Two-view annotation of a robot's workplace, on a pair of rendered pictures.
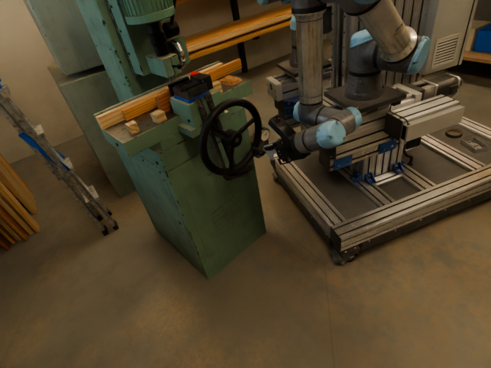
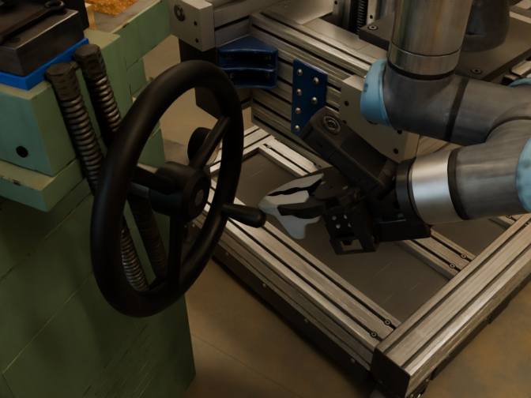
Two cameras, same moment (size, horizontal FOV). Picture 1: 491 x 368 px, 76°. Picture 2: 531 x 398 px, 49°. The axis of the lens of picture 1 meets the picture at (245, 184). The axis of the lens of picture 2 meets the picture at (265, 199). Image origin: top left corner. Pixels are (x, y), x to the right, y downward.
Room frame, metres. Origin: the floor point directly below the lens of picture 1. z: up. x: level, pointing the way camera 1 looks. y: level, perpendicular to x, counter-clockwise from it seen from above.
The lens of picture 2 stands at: (0.53, 0.18, 1.23)
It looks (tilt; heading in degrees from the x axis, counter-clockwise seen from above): 41 degrees down; 330
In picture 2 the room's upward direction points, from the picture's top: straight up
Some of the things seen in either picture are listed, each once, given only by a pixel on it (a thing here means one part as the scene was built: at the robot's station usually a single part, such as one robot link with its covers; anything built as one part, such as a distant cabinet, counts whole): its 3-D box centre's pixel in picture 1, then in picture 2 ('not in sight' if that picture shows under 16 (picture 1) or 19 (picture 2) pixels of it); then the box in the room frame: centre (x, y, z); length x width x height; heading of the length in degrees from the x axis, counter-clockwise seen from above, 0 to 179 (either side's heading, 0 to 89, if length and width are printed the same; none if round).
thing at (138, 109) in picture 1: (188, 86); not in sight; (1.32, 0.16, 0.92); 0.60 x 0.02 x 0.04; 125
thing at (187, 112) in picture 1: (197, 105); (36, 89); (1.11, 0.12, 0.91); 0.15 x 0.14 x 0.09; 125
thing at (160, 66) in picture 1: (164, 66); not in sight; (1.30, 0.22, 1.03); 0.14 x 0.07 x 0.09; 35
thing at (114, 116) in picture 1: (167, 92); not in sight; (1.29, 0.24, 0.92); 0.60 x 0.02 x 0.05; 125
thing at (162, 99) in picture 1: (186, 93); not in sight; (1.21, 0.16, 0.93); 0.25 x 0.01 x 0.07; 125
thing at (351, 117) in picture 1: (338, 122); (511, 122); (0.86, -0.33, 0.87); 0.11 x 0.11 x 0.08; 34
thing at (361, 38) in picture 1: (368, 49); not in sight; (1.13, -0.54, 0.98); 0.13 x 0.12 x 0.14; 34
